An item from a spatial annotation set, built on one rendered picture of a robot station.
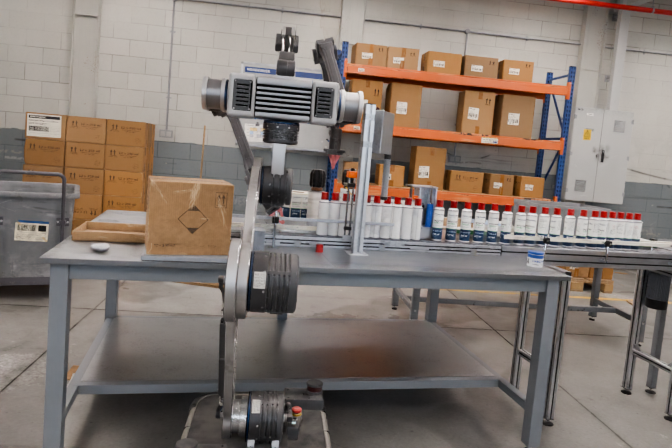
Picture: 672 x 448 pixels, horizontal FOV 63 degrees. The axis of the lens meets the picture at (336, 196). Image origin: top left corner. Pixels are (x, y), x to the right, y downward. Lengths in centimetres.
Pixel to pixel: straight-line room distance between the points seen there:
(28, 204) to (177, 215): 247
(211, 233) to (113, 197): 377
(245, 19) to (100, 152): 258
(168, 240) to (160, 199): 15
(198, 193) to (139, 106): 524
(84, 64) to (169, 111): 112
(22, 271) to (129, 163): 171
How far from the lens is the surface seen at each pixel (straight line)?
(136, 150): 577
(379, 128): 243
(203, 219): 210
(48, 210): 446
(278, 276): 157
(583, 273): 655
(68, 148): 590
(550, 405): 313
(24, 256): 455
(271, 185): 199
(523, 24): 791
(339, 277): 220
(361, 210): 245
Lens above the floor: 129
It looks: 5 degrees down
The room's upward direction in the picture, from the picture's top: 5 degrees clockwise
